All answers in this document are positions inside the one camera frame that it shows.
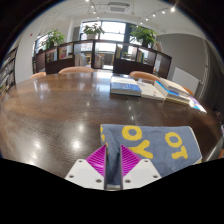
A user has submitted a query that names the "tall wall bookshelf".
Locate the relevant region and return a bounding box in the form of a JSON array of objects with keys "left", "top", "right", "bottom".
[{"left": 0, "top": 48, "right": 18, "bottom": 98}]

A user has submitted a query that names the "potted green plant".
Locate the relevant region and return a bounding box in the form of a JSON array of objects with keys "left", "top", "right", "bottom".
[
  {"left": 129, "top": 24, "right": 158, "bottom": 48},
  {"left": 42, "top": 29, "right": 66, "bottom": 50},
  {"left": 82, "top": 22, "right": 105, "bottom": 40}
]

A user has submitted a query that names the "white book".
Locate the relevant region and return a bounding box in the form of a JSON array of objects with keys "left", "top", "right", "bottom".
[{"left": 138, "top": 80, "right": 167, "bottom": 102}]

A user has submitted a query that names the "low dark shelf unit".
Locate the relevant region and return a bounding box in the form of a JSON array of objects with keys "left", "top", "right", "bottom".
[{"left": 33, "top": 39, "right": 173, "bottom": 79}]

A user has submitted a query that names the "purple magazine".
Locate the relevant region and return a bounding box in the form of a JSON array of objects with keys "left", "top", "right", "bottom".
[{"left": 189, "top": 95, "right": 208, "bottom": 115}]

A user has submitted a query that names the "white wall radiator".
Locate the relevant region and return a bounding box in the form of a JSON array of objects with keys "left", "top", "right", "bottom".
[{"left": 171, "top": 67, "right": 200, "bottom": 94}]

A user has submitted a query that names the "dark blue book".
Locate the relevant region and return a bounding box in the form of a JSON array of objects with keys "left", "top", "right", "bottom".
[{"left": 109, "top": 76, "right": 143, "bottom": 98}]

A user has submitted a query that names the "grey towel with yellow letters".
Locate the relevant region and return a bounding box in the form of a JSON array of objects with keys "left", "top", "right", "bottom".
[{"left": 99, "top": 123, "right": 203, "bottom": 188}]

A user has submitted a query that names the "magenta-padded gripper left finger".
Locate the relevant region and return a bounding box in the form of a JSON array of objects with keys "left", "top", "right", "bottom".
[{"left": 64, "top": 144, "right": 108, "bottom": 191}]

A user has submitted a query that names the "group of ceiling spotlights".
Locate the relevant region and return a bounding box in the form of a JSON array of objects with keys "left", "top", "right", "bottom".
[{"left": 84, "top": 0, "right": 177, "bottom": 26}]

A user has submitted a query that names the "light blue magazine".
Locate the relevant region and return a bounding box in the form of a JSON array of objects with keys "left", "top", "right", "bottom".
[{"left": 188, "top": 97, "right": 205, "bottom": 113}]

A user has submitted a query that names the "large bright blue book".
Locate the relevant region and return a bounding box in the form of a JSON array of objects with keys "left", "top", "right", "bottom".
[{"left": 153, "top": 79, "right": 191, "bottom": 106}]

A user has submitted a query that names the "thick cream book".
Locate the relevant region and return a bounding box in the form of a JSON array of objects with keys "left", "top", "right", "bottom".
[{"left": 159, "top": 77, "right": 190, "bottom": 98}]

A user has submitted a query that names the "ceiling air conditioner unit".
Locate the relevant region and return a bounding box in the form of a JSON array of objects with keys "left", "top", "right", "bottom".
[{"left": 106, "top": 1, "right": 132, "bottom": 14}]

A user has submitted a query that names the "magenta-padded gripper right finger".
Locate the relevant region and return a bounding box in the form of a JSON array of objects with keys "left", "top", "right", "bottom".
[{"left": 119, "top": 144, "right": 162, "bottom": 191}]

